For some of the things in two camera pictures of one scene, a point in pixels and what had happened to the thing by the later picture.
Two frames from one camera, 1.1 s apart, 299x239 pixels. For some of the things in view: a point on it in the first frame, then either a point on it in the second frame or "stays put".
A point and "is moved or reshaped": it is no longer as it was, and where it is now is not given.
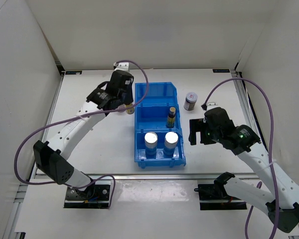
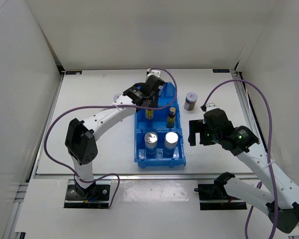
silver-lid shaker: (151, 140) stays put
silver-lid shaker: (170, 143) stays put
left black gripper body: (126, 96) → (154, 101)
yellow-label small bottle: (171, 117) stays put
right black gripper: (196, 125) stays put
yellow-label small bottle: (130, 109) is moved or reshaped
